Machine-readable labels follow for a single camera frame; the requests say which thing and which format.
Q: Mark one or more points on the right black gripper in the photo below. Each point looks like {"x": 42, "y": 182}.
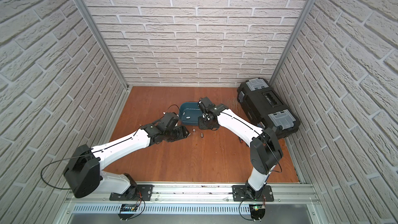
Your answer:
{"x": 202, "y": 126}

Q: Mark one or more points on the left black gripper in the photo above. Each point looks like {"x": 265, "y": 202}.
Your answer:
{"x": 179, "y": 134}

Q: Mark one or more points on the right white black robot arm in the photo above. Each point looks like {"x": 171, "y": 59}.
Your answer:
{"x": 265, "y": 150}

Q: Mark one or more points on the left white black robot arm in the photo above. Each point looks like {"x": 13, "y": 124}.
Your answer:
{"x": 85, "y": 173}

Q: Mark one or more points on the teal plastic storage box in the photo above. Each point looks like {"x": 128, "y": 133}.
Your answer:
{"x": 189, "y": 109}

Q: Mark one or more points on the black grey toolbox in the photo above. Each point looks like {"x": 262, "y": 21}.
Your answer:
{"x": 265, "y": 108}

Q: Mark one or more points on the left green circuit board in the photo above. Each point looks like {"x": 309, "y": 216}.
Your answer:
{"x": 128, "y": 211}

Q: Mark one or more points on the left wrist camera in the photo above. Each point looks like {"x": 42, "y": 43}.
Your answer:
{"x": 168, "y": 122}

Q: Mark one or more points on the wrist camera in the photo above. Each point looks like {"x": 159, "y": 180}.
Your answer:
{"x": 205, "y": 105}
{"x": 168, "y": 122}

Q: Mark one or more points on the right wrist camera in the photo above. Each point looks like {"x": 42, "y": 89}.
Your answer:
{"x": 205, "y": 105}

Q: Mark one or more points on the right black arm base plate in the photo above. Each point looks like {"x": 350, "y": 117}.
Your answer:
{"x": 246, "y": 193}

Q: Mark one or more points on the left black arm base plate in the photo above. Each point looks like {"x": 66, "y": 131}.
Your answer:
{"x": 135, "y": 192}

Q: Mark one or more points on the aluminium front rail frame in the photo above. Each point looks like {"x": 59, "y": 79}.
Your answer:
{"x": 197, "y": 203}

